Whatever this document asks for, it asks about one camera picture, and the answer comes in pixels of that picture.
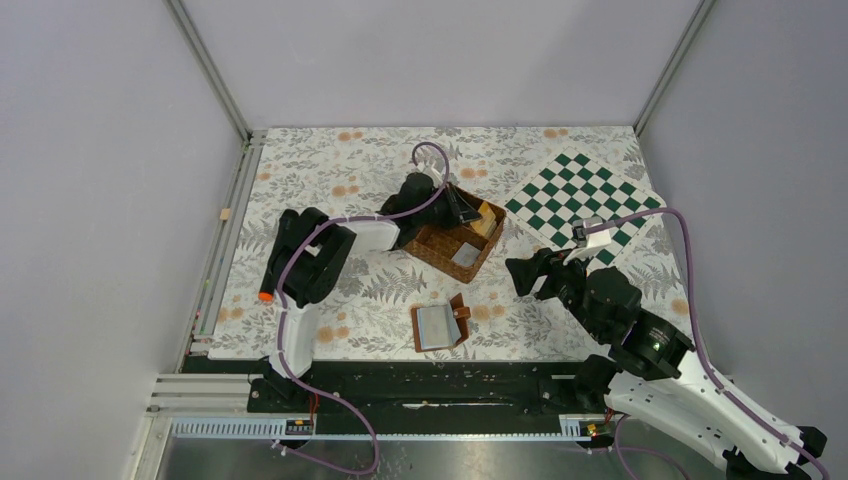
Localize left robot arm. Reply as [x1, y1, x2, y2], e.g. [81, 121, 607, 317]
[258, 173, 482, 378]

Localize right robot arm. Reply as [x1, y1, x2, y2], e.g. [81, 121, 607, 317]
[505, 248, 827, 479]

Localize grey card in basket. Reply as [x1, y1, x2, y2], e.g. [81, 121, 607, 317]
[451, 242, 481, 268]

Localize brown woven divided basket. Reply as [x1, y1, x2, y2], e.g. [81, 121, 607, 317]
[402, 185, 507, 285]

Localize yellow block in basket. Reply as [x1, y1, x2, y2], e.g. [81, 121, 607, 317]
[472, 202, 497, 239]

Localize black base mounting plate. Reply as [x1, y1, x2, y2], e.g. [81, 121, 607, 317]
[247, 359, 612, 436]

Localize green white chessboard mat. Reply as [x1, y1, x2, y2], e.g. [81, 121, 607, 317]
[492, 149, 681, 293]

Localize floral patterned table mat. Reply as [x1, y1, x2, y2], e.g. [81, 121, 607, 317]
[208, 126, 650, 362]

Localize black microphone orange end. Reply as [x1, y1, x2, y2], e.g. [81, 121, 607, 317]
[258, 209, 300, 303]

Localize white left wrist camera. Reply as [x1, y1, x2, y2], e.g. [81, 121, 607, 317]
[422, 166, 444, 188]

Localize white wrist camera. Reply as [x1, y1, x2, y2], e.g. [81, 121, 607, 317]
[564, 217, 615, 264]
[422, 166, 444, 188]

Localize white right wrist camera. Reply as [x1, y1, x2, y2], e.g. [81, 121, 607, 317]
[564, 217, 615, 264]

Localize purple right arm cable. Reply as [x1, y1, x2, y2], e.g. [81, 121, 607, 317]
[574, 207, 831, 480]

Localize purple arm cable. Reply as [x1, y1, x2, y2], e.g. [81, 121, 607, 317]
[574, 207, 831, 480]
[274, 141, 452, 477]

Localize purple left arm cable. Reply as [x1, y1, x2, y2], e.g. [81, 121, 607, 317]
[274, 141, 452, 477]

